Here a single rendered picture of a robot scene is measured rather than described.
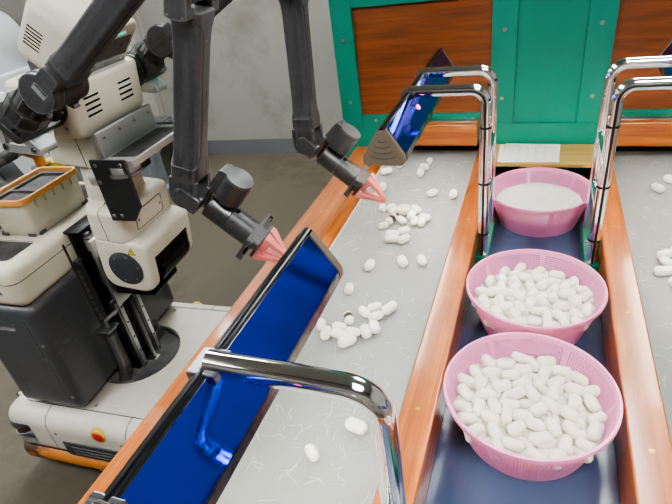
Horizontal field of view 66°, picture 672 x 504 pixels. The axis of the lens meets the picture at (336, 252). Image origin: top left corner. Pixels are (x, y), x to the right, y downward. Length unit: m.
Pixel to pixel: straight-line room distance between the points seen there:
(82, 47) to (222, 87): 3.10
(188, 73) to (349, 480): 0.71
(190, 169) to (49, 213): 0.72
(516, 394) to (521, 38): 1.08
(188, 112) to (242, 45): 2.99
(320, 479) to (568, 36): 1.33
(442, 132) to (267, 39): 2.36
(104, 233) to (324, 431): 0.84
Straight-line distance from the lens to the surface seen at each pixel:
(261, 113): 4.06
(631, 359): 0.99
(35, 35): 1.33
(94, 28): 1.04
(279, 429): 0.91
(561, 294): 1.15
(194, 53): 0.95
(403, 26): 1.72
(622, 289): 1.14
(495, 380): 0.96
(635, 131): 1.71
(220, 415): 0.48
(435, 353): 0.95
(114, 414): 1.76
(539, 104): 1.73
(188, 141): 1.01
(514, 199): 1.50
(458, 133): 1.70
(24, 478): 2.17
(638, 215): 1.46
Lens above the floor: 1.42
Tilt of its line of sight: 32 degrees down
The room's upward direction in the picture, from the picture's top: 9 degrees counter-clockwise
